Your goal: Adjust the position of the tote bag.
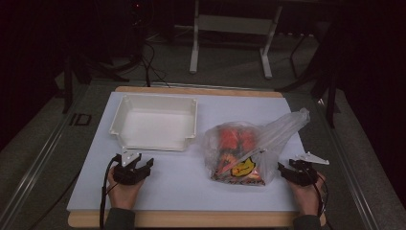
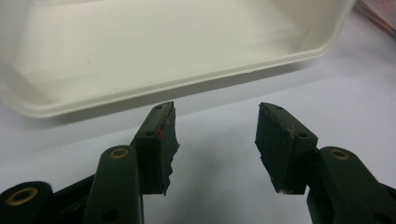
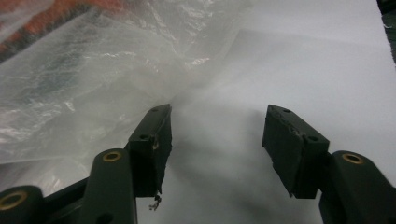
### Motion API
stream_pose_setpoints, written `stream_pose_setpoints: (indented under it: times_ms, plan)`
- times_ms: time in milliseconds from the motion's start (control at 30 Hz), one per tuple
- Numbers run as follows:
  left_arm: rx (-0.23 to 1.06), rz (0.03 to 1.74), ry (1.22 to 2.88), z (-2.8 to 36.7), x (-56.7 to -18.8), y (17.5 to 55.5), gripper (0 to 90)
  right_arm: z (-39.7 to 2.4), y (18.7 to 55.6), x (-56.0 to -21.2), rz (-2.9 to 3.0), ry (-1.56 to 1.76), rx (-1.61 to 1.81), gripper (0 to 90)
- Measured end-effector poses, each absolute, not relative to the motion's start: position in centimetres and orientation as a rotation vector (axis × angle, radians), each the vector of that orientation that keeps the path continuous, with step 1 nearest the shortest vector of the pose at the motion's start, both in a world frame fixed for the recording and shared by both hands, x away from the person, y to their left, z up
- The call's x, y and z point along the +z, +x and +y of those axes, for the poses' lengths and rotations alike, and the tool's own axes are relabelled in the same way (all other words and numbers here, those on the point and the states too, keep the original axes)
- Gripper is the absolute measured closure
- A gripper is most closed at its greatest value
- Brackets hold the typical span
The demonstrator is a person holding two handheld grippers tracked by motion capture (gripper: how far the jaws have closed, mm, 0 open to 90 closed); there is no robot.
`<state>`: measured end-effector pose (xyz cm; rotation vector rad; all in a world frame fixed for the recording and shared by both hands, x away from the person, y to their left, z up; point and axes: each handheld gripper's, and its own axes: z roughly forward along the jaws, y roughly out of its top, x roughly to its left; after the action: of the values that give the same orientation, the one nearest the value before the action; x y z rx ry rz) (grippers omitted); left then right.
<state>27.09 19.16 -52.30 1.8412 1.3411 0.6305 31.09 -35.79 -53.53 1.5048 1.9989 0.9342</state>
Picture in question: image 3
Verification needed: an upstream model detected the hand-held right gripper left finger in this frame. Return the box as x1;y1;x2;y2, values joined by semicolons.
128;104;173;199

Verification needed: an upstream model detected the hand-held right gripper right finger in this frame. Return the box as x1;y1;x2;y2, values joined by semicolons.
262;104;331;200

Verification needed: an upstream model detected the clear plastic bag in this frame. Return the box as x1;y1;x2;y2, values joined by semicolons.
0;0;255;166

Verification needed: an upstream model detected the red orange chip bag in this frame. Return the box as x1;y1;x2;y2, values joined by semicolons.
0;0;127;64

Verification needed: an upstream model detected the white table mat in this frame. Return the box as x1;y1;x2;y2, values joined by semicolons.
0;0;396;224

